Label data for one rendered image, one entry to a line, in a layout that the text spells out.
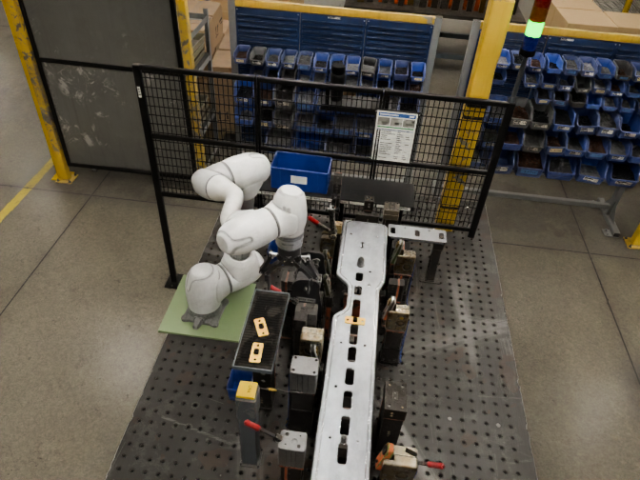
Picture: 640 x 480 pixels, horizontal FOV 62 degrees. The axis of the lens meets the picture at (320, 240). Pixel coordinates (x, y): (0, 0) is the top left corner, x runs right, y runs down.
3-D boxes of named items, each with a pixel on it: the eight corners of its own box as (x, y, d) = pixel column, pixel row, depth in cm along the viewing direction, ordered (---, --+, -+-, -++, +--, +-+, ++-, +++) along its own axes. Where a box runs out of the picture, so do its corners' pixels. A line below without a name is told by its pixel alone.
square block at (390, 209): (390, 264, 292) (400, 211, 269) (375, 262, 293) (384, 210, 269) (390, 254, 298) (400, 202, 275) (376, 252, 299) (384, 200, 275)
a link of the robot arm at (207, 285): (181, 299, 256) (175, 266, 242) (214, 284, 265) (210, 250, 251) (197, 320, 247) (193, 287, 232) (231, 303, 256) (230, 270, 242)
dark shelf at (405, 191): (413, 211, 279) (414, 208, 277) (244, 192, 284) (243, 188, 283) (413, 188, 296) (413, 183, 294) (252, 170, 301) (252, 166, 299)
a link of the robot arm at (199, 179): (200, 175, 195) (232, 164, 202) (180, 169, 209) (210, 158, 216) (209, 209, 200) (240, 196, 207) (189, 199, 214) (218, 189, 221)
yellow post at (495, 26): (436, 316, 359) (527, 5, 229) (410, 312, 360) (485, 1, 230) (435, 297, 372) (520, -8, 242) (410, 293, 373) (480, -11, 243)
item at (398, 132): (410, 165, 287) (420, 112, 266) (369, 160, 288) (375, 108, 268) (410, 163, 288) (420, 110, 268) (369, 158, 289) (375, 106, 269)
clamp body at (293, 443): (304, 506, 193) (307, 456, 169) (272, 501, 193) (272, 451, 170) (308, 480, 200) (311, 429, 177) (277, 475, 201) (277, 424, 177)
